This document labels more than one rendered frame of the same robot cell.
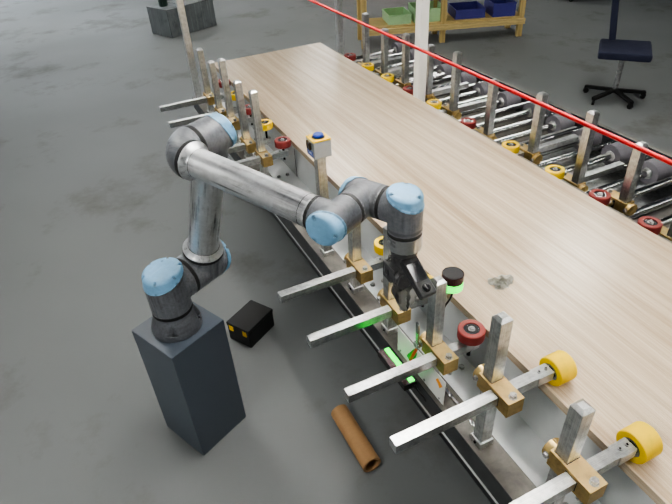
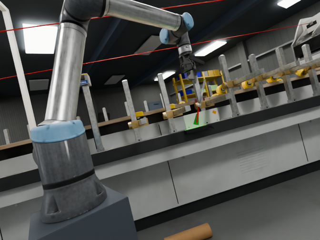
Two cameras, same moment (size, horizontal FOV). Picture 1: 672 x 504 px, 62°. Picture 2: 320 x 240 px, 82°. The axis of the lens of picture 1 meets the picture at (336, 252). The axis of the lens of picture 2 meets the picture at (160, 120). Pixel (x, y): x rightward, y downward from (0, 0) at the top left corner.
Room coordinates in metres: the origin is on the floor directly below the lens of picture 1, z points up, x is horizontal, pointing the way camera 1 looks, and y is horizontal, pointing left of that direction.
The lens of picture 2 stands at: (1.12, 1.11, 0.79)
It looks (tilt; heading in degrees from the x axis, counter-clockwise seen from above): 1 degrees up; 285
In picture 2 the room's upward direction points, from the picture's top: 14 degrees counter-clockwise
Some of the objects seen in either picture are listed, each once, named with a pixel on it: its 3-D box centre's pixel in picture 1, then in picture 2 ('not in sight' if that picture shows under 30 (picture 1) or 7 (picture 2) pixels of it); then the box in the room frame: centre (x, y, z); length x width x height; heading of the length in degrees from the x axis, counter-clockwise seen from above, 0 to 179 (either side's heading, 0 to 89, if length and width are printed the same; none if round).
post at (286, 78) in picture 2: not in sight; (285, 76); (0.46, -0.57, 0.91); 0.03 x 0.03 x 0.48; 24
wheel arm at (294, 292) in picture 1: (336, 278); (141, 123); (1.53, 0.00, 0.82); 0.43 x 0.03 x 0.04; 114
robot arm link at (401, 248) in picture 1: (403, 240); (185, 51); (1.16, -0.18, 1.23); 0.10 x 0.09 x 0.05; 114
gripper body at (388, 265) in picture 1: (402, 263); (187, 63); (1.17, -0.18, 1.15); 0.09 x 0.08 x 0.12; 24
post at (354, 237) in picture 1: (354, 247); (132, 114); (1.60, -0.07, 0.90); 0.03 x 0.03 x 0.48; 24
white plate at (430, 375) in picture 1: (419, 364); (201, 118); (1.16, -0.24, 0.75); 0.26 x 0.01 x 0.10; 24
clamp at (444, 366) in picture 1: (438, 351); (204, 104); (1.13, -0.28, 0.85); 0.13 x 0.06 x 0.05; 24
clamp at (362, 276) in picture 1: (358, 266); (138, 123); (1.58, -0.08, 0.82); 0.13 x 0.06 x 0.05; 24
